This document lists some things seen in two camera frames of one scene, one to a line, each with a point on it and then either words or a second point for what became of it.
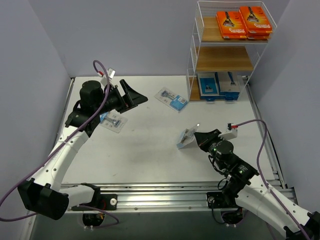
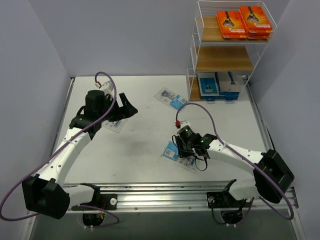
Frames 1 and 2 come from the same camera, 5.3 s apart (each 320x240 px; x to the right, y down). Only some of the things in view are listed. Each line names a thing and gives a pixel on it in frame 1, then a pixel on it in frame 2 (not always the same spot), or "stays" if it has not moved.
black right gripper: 207,142 to 184,147
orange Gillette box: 255,19 stays
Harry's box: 230,95 stays
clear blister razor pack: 113,120 stays
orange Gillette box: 231,24 stays
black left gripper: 121,97 to 117,110
